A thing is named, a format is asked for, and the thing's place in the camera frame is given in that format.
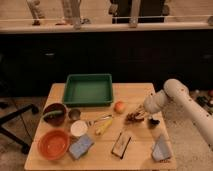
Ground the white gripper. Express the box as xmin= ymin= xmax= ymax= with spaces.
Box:
xmin=137 ymin=95 xmax=164 ymax=115

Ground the dark red grape bunch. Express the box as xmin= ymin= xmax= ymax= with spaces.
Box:
xmin=125 ymin=112 xmax=144 ymax=123

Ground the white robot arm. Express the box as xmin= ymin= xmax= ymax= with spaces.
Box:
xmin=142 ymin=79 xmax=213 ymax=151

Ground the black ladle spoon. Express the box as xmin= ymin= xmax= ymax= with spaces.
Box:
xmin=148 ymin=116 xmax=160 ymax=127

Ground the orange peach fruit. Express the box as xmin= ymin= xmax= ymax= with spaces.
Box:
xmin=114 ymin=101 xmax=125 ymax=114

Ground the yellow corn cob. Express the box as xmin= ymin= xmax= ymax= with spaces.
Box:
xmin=95 ymin=119 xmax=112 ymax=135

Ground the green plastic tray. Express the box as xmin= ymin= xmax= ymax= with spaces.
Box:
xmin=62 ymin=74 xmax=114 ymax=107

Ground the white round cup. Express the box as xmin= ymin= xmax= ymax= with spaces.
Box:
xmin=70 ymin=120 xmax=88 ymax=137

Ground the small metal cup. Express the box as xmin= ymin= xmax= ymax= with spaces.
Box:
xmin=68 ymin=109 xmax=81 ymax=121

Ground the blue sponge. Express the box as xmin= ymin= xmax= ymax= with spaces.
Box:
xmin=69 ymin=134 xmax=94 ymax=159

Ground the green cucumber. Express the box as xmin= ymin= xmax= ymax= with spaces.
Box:
xmin=43 ymin=110 xmax=63 ymax=118

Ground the orange plastic bowl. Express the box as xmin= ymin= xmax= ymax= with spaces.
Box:
xmin=37 ymin=129 xmax=70 ymax=160

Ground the black office chair base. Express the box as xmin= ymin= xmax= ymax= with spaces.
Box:
xmin=0 ymin=104 xmax=39 ymax=154

